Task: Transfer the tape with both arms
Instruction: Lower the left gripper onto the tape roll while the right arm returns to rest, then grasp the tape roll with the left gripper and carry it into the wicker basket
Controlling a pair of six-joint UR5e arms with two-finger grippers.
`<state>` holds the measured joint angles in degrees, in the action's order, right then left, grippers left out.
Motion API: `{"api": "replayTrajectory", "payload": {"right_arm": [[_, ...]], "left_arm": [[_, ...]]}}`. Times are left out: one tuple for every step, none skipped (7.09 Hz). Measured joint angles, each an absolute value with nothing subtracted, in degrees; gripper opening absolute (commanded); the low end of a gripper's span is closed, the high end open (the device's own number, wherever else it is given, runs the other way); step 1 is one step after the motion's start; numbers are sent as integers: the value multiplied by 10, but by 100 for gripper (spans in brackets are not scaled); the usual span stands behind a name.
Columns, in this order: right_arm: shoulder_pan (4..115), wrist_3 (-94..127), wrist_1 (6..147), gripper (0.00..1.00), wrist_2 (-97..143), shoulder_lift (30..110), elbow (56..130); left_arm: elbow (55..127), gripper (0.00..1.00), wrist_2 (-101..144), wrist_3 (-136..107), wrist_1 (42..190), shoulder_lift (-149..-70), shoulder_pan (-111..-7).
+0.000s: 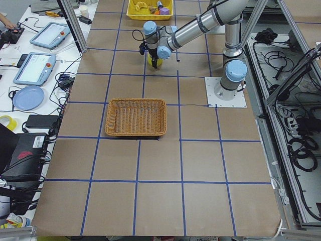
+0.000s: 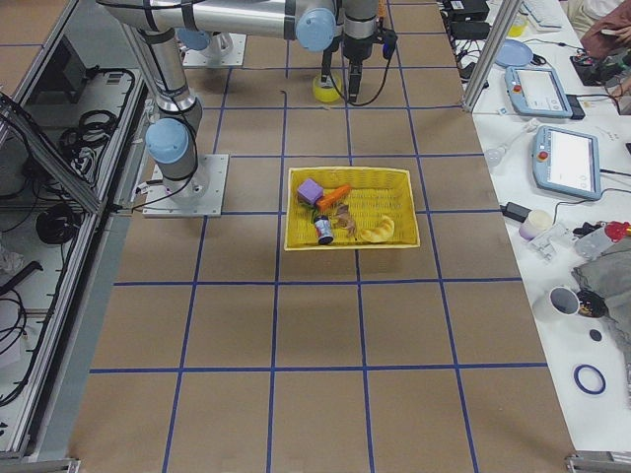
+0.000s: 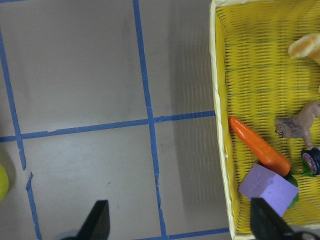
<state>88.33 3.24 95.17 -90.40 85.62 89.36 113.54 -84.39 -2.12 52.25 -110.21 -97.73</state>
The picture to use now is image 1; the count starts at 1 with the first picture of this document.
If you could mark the toy croissant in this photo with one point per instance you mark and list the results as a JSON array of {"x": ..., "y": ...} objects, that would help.
[{"x": 140, "y": 5}]

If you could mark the black laptop computer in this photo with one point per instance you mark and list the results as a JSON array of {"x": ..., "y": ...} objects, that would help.
[{"x": 22, "y": 155}]

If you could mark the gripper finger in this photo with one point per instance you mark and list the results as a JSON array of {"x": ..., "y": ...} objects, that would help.
[{"x": 154, "y": 62}]

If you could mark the upper teach pendant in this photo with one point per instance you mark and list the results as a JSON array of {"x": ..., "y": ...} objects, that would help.
[{"x": 51, "y": 35}]

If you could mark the lower teach pendant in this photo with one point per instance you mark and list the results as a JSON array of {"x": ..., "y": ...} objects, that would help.
[{"x": 35, "y": 69}]

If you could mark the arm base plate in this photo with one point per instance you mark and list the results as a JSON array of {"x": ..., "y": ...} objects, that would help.
[{"x": 217, "y": 96}]

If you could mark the black cloth bundle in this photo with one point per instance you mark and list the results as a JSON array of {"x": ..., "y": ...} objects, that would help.
[{"x": 267, "y": 36}]

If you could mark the spare yellow tape roll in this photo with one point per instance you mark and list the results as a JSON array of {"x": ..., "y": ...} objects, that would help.
[{"x": 8, "y": 122}]

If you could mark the teach pendant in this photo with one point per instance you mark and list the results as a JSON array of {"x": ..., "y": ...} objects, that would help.
[
  {"x": 51, "y": 35},
  {"x": 35, "y": 69}
]

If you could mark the purple foam cube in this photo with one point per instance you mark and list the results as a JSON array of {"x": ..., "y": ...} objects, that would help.
[{"x": 164, "y": 11}]

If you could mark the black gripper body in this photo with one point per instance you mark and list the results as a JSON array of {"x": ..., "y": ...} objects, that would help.
[{"x": 153, "y": 53}]

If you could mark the blue plate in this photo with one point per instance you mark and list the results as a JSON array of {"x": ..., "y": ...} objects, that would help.
[{"x": 28, "y": 98}]

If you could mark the small brown toy animal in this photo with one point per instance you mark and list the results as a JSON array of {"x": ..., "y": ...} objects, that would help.
[{"x": 152, "y": 9}]

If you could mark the black flat power brick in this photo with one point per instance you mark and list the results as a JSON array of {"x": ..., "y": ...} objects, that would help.
[{"x": 41, "y": 121}]

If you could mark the black power adapter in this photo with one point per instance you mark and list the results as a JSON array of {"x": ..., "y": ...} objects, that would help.
[{"x": 85, "y": 20}]

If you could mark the brown wicker basket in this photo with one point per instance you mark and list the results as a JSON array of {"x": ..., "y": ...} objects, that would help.
[{"x": 136, "y": 117}]

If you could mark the yellow plastic basket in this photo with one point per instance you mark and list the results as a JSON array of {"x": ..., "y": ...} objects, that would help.
[{"x": 144, "y": 14}]

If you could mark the aluminium frame post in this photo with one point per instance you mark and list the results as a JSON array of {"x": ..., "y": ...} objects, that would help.
[{"x": 73, "y": 25}]

